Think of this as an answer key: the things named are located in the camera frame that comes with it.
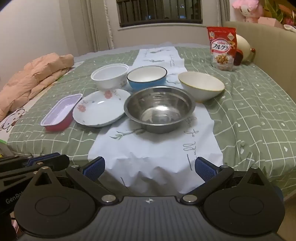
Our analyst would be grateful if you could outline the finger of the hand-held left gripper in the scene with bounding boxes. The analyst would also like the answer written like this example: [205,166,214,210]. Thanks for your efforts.
[38,152,70,166]
[22,157,48,168]

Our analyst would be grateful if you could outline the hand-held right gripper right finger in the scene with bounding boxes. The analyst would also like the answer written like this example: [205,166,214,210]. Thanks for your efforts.
[181,157,267,204]

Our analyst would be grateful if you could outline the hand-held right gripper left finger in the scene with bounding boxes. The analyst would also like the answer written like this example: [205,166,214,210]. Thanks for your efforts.
[29,157,117,205]

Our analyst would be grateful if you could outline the red rectangular dish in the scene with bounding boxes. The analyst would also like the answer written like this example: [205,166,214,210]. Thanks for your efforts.
[40,93,83,132]

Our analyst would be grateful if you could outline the cream bowl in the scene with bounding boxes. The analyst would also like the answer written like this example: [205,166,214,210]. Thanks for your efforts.
[178,71,225,103]

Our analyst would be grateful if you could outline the white floral bowl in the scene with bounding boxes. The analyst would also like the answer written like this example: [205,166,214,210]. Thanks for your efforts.
[91,64,129,90]

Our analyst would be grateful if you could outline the blue bowl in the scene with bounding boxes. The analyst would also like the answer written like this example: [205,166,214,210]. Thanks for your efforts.
[127,66,167,91]

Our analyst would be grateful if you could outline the white deer print paper runner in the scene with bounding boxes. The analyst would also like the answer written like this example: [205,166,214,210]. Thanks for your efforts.
[88,46,223,194]

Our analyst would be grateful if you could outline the stainless steel bowl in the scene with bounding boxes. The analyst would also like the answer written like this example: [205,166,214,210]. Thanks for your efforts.
[124,86,196,134]

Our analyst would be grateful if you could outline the green checkered bed sheet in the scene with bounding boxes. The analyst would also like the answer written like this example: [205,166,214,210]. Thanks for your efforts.
[0,45,296,202]

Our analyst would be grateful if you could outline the peach quilt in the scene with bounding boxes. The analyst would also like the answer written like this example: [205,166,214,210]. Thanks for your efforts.
[0,53,75,120]

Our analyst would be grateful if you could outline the red cereal bag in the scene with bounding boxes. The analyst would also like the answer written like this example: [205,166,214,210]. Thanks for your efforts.
[206,27,238,72]

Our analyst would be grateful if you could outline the cream round plush toy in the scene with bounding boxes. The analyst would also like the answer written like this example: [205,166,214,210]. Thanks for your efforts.
[235,34,257,65]

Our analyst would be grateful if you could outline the beige headboard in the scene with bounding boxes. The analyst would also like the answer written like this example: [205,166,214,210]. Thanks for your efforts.
[222,21,296,107]

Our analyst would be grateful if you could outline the white curtain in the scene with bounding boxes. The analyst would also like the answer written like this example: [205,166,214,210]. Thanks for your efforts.
[202,0,232,28]
[58,0,117,53]

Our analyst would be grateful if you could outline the pink box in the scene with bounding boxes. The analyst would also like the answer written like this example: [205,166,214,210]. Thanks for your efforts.
[258,16,284,29]

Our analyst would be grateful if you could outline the dark barred window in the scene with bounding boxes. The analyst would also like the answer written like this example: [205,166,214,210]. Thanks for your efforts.
[116,0,203,29]

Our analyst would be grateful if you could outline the pink plush toy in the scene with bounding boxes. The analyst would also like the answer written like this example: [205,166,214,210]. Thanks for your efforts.
[232,0,264,23]

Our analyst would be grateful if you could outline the green leafy plant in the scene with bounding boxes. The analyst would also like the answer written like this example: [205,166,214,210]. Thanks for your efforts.
[264,0,296,26]

